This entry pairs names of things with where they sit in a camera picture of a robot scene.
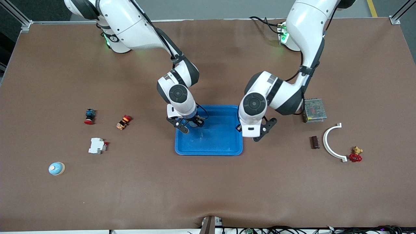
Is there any blue plastic tray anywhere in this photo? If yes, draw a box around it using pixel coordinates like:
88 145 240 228
175 105 243 156

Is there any metal mesh power supply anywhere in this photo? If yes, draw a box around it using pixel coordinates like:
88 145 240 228
303 98 327 123

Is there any red button with blue body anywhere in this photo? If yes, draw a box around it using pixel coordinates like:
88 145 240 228
84 109 97 125

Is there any white circuit breaker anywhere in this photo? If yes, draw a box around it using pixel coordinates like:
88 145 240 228
88 138 109 154

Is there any red and orange push switch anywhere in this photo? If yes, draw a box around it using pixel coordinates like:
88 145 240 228
116 115 132 130

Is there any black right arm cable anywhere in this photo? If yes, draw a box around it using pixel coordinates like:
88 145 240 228
130 0 209 120

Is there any white curved plastic bracket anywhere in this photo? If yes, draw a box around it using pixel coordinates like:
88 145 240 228
323 123 348 163

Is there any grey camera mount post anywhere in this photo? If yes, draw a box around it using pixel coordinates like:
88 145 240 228
199 215 223 234

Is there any black left base cable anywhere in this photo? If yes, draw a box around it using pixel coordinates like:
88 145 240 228
249 16 284 35

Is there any brass valve with red handle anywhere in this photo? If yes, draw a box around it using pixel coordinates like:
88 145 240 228
349 146 363 163

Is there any black cable bundle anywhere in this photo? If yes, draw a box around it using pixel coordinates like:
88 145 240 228
223 225 416 234

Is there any aluminium frame post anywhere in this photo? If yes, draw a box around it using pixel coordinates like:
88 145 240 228
0 0 33 33
388 0 416 25

